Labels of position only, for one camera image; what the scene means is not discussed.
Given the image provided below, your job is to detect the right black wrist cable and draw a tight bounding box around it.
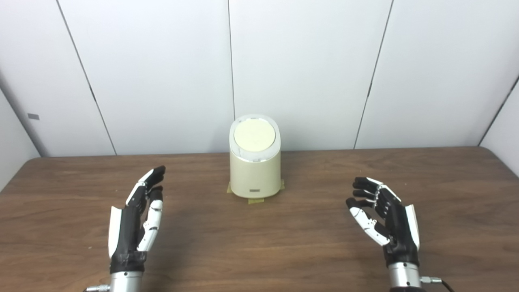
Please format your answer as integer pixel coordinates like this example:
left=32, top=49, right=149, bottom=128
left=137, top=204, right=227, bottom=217
left=420, top=276, right=455, bottom=292

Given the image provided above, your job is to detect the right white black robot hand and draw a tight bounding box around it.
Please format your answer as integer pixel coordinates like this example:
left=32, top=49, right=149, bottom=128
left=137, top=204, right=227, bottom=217
left=345, top=176, right=420, bottom=268

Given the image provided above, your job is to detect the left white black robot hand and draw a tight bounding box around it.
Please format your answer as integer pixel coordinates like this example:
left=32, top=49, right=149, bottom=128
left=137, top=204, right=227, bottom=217
left=107, top=165, right=166, bottom=274

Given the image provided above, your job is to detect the cream round bin lid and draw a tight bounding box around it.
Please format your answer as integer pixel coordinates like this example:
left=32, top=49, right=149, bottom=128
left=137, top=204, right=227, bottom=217
left=234, top=119, right=277, bottom=152

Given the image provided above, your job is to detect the cream-colored bin body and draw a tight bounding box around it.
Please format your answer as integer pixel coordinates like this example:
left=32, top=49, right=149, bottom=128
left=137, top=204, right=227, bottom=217
left=229, top=114, right=282, bottom=199

